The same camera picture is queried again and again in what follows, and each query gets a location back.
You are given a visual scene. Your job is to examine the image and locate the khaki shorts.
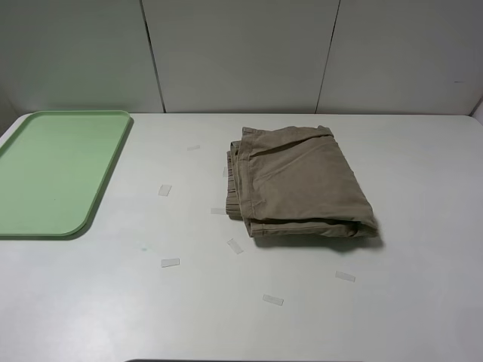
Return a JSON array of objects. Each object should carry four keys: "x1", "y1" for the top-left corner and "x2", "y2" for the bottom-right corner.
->
[{"x1": 226, "y1": 126, "x2": 379, "y2": 238}]

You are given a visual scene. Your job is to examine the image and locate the green plastic tray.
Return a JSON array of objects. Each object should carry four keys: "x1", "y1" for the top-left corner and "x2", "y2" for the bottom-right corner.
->
[{"x1": 1, "y1": 111, "x2": 131, "y2": 238}]

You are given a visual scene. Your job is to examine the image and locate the clear tape strip center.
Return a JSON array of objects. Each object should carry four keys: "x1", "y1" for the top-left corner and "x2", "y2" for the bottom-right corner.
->
[{"x1": 227, "y1": 238, "x2": 244, "y2": 255}]

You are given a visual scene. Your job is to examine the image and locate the clear tape strip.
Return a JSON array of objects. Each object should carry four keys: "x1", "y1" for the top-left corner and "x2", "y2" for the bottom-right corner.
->
[
  {"x1": 335, "y1": 271, "x2": 355, "y2": 283},
  {"x1": 161, "y1": 258, "x2": 180, "y2": 268},
  {"x1": 263, "y1": 294, "x2": 284, "y2": 306},
  {"x1": 227, "y1": 238, "x2": 244, "y2": 255},
  {"x1": 158, "y1": 184, "x2": 172, "y2": 197}
]

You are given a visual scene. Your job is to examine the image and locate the clear tape strip upper left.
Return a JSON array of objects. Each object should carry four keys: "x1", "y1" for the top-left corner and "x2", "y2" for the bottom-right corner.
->
[{"x1": 158, "y1": 184, "x2": 172, "y2": 197}]

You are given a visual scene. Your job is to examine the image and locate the clear tape strip lower left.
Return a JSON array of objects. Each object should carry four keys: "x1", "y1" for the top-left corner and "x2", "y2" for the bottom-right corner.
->
[{"x1": 161, "y1": 258, "x2": 180, "y2": 268}]

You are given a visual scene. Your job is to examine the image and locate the clear tape strip bottom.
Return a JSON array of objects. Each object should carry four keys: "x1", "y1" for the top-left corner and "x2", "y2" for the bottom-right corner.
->
[{"x1": 263, "y1": 294, "x2": 284, "y2": 306}]

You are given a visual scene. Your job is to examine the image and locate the clear tape strip right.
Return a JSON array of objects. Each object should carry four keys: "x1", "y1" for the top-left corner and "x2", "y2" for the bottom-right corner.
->
[{"x1": 335, "y1": 271, "x2": 355, "y2": 283}]

